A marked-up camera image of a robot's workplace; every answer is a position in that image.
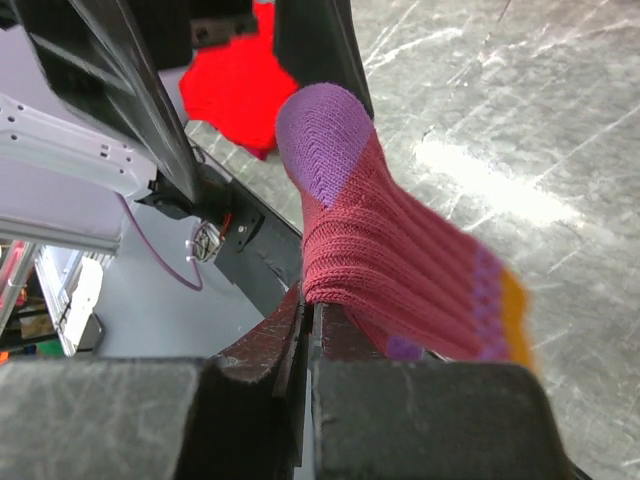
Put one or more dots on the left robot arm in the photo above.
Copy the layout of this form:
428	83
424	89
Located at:
87	153

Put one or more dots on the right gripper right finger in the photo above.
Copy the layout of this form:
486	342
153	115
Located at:
375	418

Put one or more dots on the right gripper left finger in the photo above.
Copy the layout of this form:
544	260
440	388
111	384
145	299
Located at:
237	415

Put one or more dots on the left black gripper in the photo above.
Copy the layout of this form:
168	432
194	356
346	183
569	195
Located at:
94	60

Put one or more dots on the red folded cloth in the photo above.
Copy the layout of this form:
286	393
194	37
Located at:
239	88

